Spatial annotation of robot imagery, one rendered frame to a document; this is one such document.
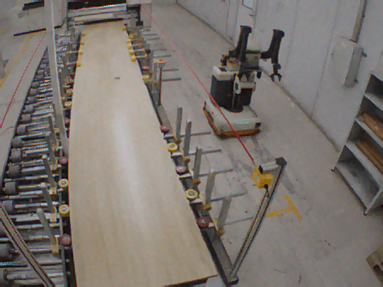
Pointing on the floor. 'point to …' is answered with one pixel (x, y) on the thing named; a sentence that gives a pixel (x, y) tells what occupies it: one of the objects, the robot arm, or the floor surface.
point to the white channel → (55, 74)
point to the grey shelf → (370, 94)
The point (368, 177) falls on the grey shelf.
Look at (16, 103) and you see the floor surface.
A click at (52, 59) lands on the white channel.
